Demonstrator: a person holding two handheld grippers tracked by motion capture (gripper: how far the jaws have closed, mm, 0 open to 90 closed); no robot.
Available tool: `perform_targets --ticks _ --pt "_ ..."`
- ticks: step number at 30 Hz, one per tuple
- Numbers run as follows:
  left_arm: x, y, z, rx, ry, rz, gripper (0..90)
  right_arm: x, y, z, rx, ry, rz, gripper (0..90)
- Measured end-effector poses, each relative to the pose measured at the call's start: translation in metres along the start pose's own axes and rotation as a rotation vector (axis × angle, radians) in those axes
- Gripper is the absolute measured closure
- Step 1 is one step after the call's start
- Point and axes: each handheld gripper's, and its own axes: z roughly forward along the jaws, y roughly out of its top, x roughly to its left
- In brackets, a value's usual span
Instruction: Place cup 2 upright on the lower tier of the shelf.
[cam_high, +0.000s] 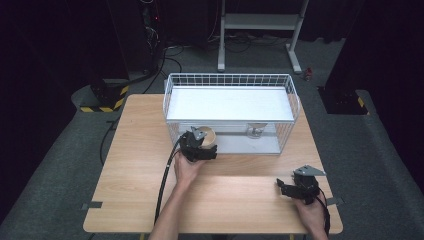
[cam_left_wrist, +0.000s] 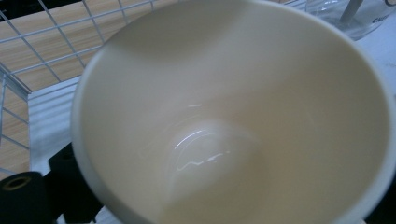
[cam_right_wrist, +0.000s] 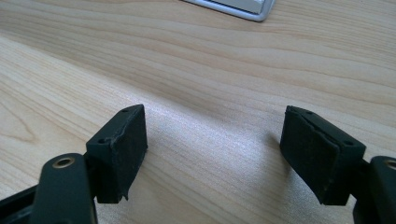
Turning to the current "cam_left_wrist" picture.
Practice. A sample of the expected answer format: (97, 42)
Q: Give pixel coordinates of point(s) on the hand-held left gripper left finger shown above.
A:
(71, 186)

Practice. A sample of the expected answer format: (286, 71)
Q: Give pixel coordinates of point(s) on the glass jar with white lid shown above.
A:
(367, 21)

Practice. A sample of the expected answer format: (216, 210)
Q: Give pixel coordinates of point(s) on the white ceramic mug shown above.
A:
(230, 112)

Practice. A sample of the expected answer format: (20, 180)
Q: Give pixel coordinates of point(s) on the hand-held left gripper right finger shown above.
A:
(384, 214)

